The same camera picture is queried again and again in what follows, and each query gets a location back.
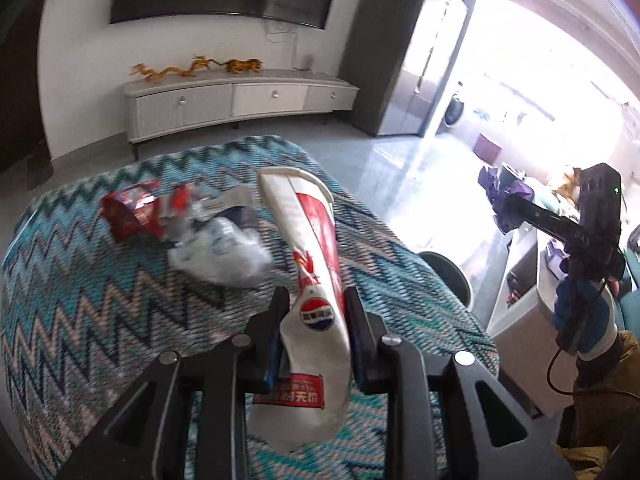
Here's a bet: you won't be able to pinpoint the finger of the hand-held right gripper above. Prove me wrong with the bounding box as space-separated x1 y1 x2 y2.
502 193 584 242

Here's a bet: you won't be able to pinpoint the crumpled white wrapper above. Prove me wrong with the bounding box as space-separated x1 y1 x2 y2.
167 214 274 289

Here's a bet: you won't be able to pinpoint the red and white paper cup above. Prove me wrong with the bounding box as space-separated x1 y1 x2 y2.
250 167 354 454

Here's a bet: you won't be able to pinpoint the grey washing machine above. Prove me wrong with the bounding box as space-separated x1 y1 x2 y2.
442 92 466 129

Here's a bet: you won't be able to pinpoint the red snack wrapper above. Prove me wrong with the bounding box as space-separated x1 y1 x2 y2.
100 181 194 245

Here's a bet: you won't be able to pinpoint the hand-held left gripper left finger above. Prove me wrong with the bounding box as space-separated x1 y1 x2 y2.
55 285 291 480

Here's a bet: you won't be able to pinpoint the grey steel refrigerator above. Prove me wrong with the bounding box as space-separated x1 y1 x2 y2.
337 0 476 137

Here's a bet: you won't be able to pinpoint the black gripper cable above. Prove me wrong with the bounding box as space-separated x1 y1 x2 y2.
546 280 609 397

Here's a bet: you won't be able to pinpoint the purple stool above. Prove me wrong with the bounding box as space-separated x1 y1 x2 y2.
472 132 503 159

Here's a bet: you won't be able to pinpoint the dark brown door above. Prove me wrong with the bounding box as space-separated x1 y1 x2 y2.
0 0 57 176

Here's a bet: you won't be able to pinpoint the golden tiger figurine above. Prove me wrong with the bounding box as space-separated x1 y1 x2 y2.
215 57 265 75

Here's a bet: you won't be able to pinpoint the purple wrapper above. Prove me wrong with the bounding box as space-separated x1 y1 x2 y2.
477 165 537 234

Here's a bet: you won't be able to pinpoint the person's right hand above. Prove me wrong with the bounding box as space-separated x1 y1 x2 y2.
552 274 619 362

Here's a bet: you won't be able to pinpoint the white television console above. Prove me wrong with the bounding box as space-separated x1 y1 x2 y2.
123 67 361 161

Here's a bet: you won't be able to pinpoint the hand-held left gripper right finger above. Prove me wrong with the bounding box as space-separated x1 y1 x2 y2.
342 286 576 480

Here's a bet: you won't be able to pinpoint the person's right forearm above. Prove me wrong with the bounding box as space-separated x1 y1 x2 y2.
570 329 640 480

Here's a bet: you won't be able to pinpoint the beige coffee table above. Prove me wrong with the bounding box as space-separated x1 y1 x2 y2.
487 227 577 417

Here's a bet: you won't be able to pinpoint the golden dragon figurine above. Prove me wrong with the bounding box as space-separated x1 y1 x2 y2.
130 55 214 84

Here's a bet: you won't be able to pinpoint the television cables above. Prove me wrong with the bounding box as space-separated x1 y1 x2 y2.
265 16 302 69

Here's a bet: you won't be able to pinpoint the zigzag knitted blanket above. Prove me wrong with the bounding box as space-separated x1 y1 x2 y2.
0 135 501 480

